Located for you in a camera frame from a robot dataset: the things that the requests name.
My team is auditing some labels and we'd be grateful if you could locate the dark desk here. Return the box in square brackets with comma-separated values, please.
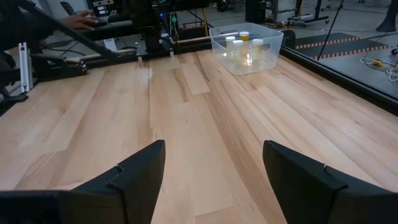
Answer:
[82, 19, 139, 41]

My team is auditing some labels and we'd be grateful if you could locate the thin black pole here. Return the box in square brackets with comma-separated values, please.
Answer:
[316, 0, 346, 62]

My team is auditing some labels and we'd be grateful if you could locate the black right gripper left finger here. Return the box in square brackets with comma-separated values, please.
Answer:
[71, 139, 167, 224]

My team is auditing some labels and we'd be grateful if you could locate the yellow post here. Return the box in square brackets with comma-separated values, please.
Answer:
[201, 7, 209, 37]

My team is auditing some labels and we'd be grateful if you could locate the black labelled device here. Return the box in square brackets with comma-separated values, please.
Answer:
[90, 0, 116, 18]

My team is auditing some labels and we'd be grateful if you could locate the person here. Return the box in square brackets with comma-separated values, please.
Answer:
[0, 0, 68, 52]

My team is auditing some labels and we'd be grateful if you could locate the black frame knob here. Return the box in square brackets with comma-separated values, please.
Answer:
[281, 29, 297, 50]

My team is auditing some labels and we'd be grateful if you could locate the dark mat with orange stripes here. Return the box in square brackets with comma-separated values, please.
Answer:
[294, 32, 392, 62]

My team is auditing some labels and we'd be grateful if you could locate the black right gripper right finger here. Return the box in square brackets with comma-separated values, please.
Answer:
[262, 140, 358, 224]

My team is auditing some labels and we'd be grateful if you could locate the white and yellow cable bundle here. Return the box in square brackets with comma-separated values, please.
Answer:
[359, 57, 398, 82]

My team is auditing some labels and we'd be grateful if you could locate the white metal bracket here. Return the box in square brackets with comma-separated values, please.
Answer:
[17, 42, 34, 93]

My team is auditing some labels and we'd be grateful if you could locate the person's hand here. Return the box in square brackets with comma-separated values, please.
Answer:
[60, 11, 100, 32]

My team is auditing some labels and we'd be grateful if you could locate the clear plastic bin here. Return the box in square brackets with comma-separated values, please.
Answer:
[208, 22, 284, 75]

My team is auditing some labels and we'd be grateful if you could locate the black equipment rack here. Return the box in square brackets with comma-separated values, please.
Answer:
[245, 0, 275, 24]

